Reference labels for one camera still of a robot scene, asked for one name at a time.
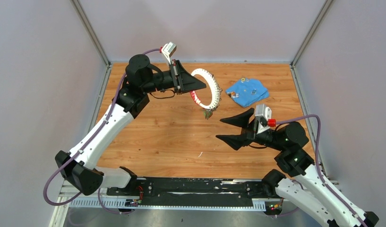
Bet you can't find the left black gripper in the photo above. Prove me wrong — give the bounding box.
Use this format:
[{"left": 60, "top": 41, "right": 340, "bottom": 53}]
[{"left": 142, "top": 60, "right": 206, "bottom": 95}]

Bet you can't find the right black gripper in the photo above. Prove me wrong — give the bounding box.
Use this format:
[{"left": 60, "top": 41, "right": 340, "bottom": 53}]
[{"left": 215, "top": 107, "right": 284, "bottom": 151}]

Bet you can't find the bunch of coloured keys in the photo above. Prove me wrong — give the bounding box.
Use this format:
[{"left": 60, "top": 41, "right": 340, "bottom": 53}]
[{"left": 203, "top": 109, "right": 213, "bottom": 120}]

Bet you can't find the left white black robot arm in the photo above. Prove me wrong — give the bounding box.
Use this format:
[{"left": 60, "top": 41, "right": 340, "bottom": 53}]
[{"left": 55, "top": 54, "right": 206, "bottom": 195}]

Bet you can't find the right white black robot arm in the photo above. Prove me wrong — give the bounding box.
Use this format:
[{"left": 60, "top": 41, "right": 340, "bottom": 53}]
[{"left": 218, "top": 105, "right": 379, "bottom": 227}]

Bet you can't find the blue folded cloth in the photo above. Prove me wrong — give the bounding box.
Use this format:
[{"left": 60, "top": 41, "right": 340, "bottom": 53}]
[{"left": 225, "top": 78, "right": 270, "bottom": 107}]

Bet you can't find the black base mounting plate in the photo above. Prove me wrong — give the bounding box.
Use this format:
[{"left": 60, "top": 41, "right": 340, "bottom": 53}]
[{"left": 104, "top": 177, "right": 280, "bottom": 208}]

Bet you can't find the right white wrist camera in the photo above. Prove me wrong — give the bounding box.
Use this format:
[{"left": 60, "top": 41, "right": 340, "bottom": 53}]
[{"left": 254, "top": 104, "right": 272, "bottom": 134}]

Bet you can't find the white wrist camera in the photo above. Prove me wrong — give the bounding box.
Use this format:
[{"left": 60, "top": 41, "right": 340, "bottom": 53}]
[
  {"left": 160, "top": 42, "right": 177, "bottom": 65},
  {"left": 254, "top": 104, "right": 272, "bottom": 134}
]

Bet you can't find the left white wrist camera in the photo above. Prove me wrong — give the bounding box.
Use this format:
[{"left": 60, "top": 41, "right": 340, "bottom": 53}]
[{"left": 160, "top": 42, "right": 177, "bottom": 65}]

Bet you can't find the slotted aluminium rail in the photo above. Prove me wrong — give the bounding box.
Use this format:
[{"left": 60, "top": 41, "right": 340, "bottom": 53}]
[{"left": 69, "top": 197, "right": 267, "bottom": 211}]

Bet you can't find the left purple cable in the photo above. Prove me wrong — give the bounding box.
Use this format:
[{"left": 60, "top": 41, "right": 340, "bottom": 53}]
[{"left": 43, "top": 47, "right": 163, "bottom": 207}]

